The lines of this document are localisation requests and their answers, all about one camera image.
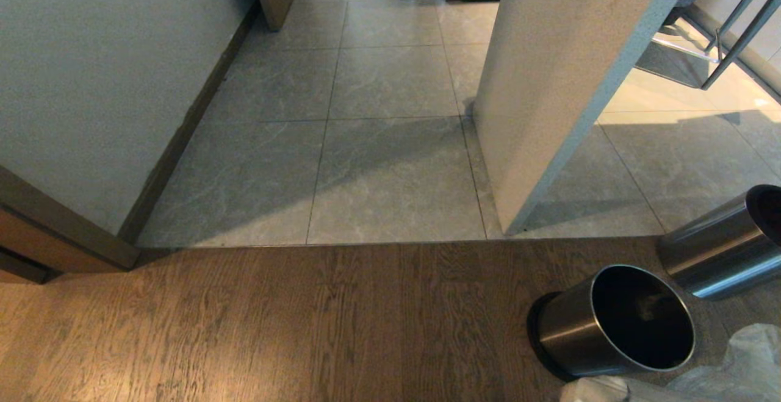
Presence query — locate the steel trash bin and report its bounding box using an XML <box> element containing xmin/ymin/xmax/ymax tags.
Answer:
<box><xmin>527</xmin><ymin>264</ymin><xmax>696</xmax><ymax>382</ymax></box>
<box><xmin>657</xmin><ymin>184</ymin><xmax>781</xmax><ymax>301</ymax></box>

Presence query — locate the clear plastic trash bag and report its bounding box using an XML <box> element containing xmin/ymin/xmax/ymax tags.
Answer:
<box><xmin>560</xmin><ymin>323</ymin><xmax>781</xmax><ymax>402</ymax></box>

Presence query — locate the metal frame chair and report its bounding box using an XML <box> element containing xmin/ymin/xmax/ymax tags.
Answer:
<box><xmin>635</xmin><ymin>0</ymin><xmax>781</xmax><ymax>91</ymax></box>

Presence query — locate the wooden door frame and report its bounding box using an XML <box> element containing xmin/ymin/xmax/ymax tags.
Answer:
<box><xmin>0</xmin><ymin>166</ymin><xmax>140</xmax><ymax>285</ymax></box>

